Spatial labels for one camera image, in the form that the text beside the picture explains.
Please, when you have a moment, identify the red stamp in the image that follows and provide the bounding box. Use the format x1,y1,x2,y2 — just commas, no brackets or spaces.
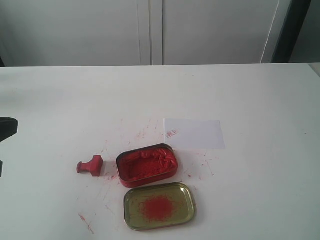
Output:
76,155,104,177

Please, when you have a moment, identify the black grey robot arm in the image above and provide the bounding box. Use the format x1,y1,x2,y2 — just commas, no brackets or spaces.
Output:
0,117,19,142

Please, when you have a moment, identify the red ink tin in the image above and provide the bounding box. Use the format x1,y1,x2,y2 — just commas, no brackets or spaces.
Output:
116,143,179,189

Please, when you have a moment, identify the white paper sheet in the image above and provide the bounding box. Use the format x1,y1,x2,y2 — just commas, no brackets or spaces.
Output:
163,118,226,150

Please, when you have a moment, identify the gold tin lid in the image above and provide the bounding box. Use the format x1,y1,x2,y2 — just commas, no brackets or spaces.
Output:
123,182,196,231

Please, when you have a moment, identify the white cabinet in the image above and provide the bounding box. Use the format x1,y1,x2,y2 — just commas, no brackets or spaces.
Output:
0,0,290,67

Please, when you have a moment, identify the dark vertical post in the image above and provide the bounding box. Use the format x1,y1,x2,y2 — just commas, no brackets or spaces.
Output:
271,0,312,64

